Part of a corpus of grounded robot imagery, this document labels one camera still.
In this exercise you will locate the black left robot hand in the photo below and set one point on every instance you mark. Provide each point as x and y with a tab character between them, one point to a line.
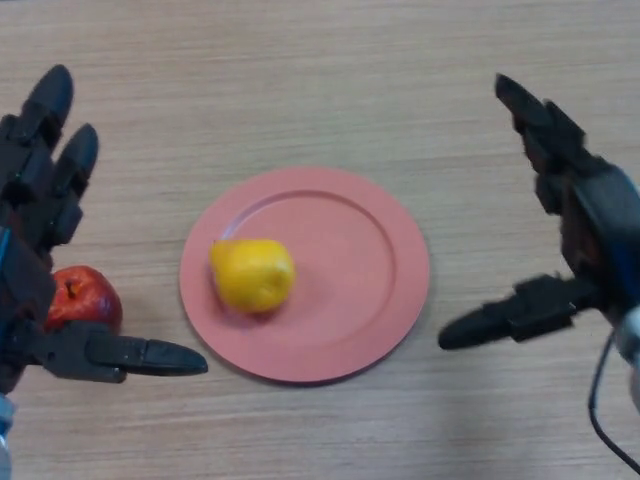
25	225

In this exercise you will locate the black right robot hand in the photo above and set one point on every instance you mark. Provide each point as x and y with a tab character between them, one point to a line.
600	215

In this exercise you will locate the yellow pear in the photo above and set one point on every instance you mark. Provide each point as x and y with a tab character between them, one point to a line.
252	275

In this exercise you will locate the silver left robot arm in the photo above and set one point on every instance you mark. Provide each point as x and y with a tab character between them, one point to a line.
4	440

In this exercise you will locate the pink round plate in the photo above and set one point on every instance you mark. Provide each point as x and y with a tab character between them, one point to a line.
350	280

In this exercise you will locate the red apple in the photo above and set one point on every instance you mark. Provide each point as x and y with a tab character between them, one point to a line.
87	295

